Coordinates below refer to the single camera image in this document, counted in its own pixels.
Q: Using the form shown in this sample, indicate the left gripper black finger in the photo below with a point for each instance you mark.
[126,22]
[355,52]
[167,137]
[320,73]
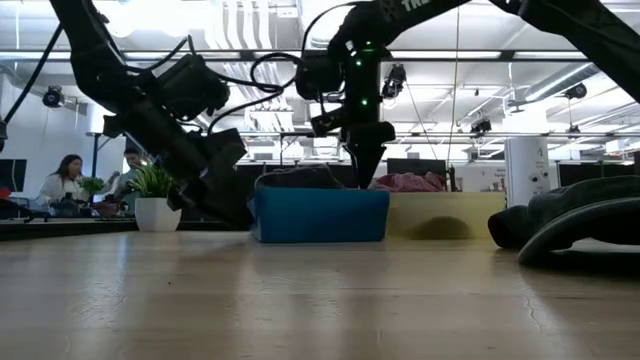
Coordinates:
[225,160]
[200,200]

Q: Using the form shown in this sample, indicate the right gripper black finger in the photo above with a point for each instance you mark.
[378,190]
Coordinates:
[376,155]
[362,160]

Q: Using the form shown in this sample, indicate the dark grey baseball cap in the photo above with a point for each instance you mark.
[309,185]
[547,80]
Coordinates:
[300,179]
[575,215]

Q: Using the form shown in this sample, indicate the blue plastic bin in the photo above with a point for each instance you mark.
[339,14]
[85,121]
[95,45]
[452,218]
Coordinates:
[320,215]

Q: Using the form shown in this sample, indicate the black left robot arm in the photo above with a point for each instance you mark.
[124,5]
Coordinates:
[95,65]

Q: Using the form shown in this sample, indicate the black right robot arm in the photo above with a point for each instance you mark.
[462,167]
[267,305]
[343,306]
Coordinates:
[590,30]

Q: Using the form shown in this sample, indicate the person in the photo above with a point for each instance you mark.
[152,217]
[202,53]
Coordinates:
[131,159]
[60,187]

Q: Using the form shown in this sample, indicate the black monitor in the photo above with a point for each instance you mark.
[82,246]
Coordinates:
[415,166]
[12,172]

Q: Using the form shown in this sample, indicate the black ceiling spotlight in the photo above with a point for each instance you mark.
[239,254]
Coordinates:
[576,91]
[481,126]
[396,80]
[52,97]

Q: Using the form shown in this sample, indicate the green plant in white pot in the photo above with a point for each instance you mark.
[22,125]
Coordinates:
[152,215]

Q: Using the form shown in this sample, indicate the small green background plant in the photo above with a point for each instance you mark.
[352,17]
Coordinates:
[91,185]

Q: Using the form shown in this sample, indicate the white pillar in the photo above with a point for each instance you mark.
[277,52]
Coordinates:
[527,170]

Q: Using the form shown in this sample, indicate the black overhead light beam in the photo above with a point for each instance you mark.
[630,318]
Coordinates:
[507,55]

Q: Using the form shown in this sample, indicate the red object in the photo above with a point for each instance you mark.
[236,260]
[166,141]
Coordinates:
[5,193]

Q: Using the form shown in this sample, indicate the black background rig frame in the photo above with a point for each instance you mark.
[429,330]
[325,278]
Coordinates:
[95,150]

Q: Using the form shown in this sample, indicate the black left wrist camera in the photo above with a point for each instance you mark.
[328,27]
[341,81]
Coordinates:
[192,85]

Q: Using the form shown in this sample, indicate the white ceiling air duct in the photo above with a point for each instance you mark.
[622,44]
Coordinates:
[317,37]

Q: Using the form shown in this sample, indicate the black aluminium table frame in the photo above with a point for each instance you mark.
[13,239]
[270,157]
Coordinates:
[75,227]

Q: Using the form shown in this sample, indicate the black partition wall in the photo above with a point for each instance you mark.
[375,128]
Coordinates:
[590,172]

